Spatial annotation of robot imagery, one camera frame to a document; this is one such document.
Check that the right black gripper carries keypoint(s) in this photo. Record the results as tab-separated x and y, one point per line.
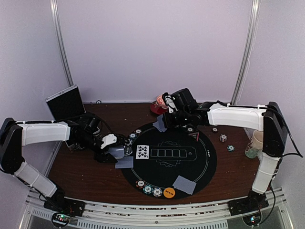
167	123

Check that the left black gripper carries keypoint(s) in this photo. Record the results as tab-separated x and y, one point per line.
101	156

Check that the four of clubs card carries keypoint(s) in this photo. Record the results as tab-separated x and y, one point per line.
160	121

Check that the single grey playing card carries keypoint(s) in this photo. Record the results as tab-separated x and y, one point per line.
158	128

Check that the red black triangle marker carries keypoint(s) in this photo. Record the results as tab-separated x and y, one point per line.
195	135

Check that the grey playing card deck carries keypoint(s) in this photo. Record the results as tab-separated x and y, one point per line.
117	152

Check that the blue cream chips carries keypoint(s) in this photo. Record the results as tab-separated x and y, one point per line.
128	142
157	192

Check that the grey dealer button disc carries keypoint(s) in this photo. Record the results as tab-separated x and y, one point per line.
127	150

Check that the green chips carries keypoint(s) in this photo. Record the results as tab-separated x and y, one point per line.
147	189
132	136

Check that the blue cream poker chip stack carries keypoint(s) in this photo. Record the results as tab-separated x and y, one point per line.
223	138

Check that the blue patterned card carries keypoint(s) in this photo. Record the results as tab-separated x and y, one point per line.
142	152

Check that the orange big blind button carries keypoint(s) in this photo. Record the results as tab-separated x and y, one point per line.
169	192

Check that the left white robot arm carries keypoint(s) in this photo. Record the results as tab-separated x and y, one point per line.
39	155

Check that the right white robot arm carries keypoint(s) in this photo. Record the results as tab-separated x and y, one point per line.
267	118

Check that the red white patterned bowl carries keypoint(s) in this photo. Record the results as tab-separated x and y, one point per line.
161	102

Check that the dark red saucer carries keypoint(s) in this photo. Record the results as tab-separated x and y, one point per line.
158	109

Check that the aluminium poker case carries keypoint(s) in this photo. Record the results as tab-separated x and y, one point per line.
65	105

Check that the black round poker mat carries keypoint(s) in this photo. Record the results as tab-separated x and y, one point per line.
172	153

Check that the right aluminium frame post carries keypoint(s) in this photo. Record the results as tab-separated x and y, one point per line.
249	44

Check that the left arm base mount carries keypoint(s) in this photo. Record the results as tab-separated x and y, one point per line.
63	215

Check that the front aluminium rail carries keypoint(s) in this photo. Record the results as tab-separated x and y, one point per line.
210	215

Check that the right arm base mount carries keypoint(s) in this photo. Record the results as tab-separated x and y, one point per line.
251	211

